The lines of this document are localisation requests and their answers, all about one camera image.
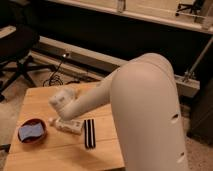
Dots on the wooden table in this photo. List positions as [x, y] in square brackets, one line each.
[60, 151]

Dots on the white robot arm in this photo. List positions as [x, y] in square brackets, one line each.
[145, 106]

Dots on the white plastic bottle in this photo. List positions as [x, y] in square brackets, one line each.
[72, 126]

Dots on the black striped brush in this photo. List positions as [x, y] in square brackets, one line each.
[89, 134]

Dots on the black office chair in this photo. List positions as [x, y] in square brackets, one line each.
[15, 57]

